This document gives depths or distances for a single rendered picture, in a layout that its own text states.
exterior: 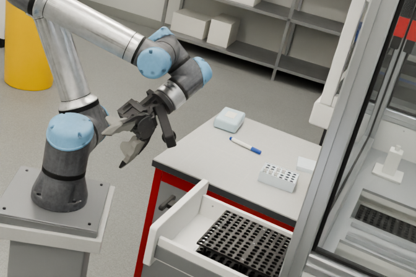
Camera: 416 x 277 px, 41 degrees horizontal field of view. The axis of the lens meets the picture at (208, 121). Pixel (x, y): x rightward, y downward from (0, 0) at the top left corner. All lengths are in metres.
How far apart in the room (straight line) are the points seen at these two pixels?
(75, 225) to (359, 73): 0.87
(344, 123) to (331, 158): 0.07
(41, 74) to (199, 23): 2.02
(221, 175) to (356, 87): 1.05
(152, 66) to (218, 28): 4.21
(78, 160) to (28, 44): 2.62
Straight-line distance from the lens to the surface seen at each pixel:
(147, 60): 1.35
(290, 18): 5.27
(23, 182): 1.67
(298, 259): 1.07
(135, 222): 2.92
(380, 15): 0.91
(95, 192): 1.67
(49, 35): 1.58
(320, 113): 2.40
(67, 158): 1.49
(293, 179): 1.95
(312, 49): 5.83
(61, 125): 1.50
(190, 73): 1.50
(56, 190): 1.54
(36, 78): 4.18
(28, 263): 1.64
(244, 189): 1.87
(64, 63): 1.58
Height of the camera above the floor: 1.67
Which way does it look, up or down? 23 degrees down
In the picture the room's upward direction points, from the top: 13 degrees clockwise
